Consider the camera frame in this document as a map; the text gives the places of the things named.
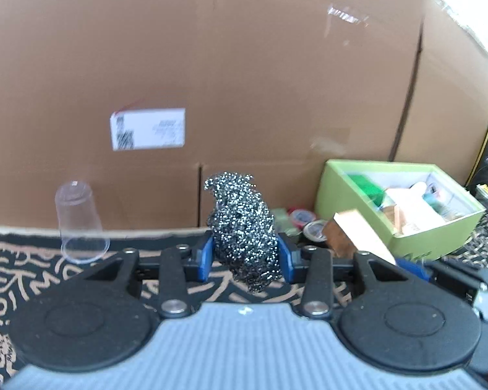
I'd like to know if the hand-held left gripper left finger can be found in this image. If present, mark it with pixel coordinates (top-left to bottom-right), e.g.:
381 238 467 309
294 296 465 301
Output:
81 231 215 320

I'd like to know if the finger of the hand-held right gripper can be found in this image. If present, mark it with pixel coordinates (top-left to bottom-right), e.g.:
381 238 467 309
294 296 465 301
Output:
395 258 481 306

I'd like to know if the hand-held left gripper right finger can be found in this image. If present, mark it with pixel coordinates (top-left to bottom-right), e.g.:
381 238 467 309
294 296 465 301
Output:
276 233 411 320

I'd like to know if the lime green storage box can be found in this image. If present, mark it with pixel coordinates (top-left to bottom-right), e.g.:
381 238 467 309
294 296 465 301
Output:
314 159 487 261

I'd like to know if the steel wool scrubber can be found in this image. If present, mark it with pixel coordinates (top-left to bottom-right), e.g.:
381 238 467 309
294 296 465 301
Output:
204 172 280 293

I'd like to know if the brown box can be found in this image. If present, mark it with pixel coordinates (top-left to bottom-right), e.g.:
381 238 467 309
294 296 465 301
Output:
323 209 398 267
380 204 401 232

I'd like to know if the teal packet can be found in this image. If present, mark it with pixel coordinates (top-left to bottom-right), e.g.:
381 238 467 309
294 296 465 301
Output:
424 185 452 212

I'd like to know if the clear plastic cup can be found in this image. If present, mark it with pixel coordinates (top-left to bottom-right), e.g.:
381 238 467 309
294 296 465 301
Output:
55 180 110 263

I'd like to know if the white shipping label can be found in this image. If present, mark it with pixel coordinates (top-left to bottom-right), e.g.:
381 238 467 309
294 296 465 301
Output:
110 108 186 151

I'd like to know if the black patterned mat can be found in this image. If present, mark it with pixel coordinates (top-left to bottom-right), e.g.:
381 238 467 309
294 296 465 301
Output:
0 211 488 379

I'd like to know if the large cardboard box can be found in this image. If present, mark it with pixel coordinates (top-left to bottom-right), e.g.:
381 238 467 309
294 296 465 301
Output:
0 0 488 230

